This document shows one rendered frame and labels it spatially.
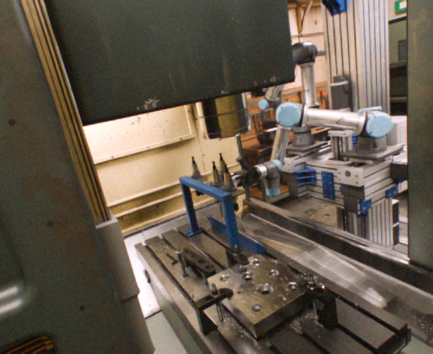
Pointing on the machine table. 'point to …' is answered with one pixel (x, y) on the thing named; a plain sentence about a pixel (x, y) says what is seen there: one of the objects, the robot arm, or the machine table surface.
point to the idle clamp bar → (198, 264)
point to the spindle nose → (224, 116)
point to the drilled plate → (269, 316)
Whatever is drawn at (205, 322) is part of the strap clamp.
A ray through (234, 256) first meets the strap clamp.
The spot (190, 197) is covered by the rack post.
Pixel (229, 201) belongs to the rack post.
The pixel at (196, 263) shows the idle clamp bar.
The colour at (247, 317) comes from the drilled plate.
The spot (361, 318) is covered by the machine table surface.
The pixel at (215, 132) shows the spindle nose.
